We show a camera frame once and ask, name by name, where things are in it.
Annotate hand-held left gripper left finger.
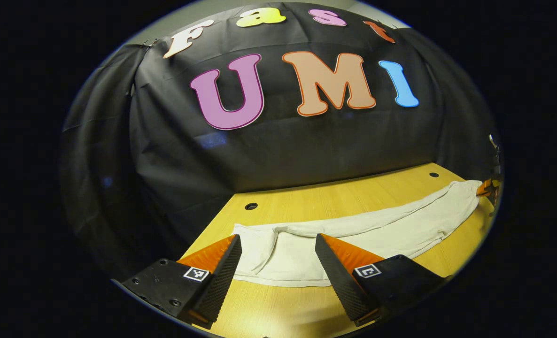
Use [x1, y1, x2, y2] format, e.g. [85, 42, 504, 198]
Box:
[121, 234, 243, 329]

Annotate black backdrop cloth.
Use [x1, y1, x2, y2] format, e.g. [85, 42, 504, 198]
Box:
[60, 2, 500, 282]

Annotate cream white jeans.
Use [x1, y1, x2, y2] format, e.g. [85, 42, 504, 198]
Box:
[232, 180, 483, 288]

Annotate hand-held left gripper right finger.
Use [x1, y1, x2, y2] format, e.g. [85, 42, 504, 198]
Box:
[314, 233, 448, 328]

